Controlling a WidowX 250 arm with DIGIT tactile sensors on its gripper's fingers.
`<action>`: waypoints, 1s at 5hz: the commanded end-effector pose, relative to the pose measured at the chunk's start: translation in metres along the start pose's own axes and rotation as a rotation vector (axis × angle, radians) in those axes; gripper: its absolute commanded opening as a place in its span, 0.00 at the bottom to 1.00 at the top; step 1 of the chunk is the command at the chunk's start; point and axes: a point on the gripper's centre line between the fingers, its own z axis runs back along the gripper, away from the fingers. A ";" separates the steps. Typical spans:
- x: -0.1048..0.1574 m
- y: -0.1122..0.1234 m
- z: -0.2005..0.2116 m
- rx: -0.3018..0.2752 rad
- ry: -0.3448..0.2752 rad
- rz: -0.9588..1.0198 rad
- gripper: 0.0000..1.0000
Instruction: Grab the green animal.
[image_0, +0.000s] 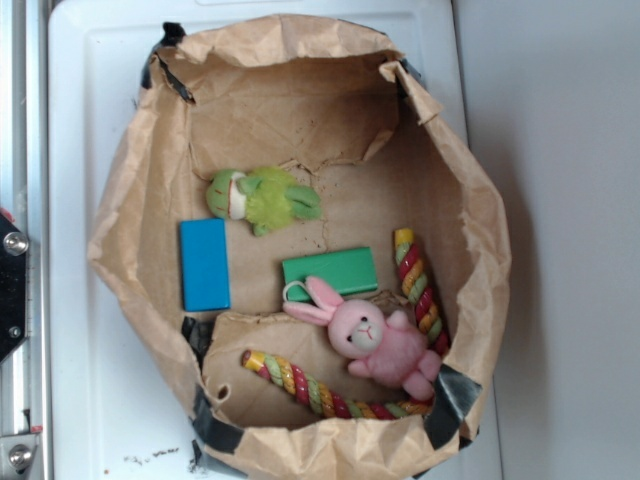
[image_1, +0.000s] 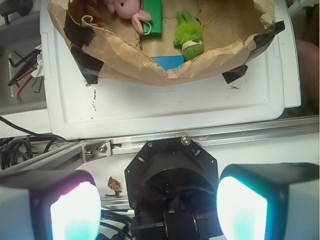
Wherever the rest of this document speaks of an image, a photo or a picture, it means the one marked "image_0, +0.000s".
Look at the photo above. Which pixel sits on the green plush frog toy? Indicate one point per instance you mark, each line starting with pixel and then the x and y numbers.
pixel 269 198

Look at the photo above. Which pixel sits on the green rectangular block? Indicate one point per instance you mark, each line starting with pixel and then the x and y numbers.
pixel 348 272

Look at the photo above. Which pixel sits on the black bracket with bolts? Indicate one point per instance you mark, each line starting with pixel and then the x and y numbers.
pixel 13 285

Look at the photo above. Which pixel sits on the white plastic tray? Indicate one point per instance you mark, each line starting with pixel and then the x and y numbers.
pixel 113 417

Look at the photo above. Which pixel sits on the blue rectangular block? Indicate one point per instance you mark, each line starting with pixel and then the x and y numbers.
pixel 205 274

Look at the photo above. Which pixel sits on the aluminium frame rail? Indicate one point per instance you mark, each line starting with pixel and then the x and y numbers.
pixel 26 414

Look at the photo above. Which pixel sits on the multicolour twisted rope toy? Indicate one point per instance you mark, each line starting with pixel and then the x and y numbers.
pixel 320 398

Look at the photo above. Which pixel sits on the pink plush bunny toy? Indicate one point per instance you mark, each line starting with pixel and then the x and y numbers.
pixel 385 348

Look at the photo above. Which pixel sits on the brown paper lined box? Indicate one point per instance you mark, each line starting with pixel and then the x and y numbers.
pixel 331 102

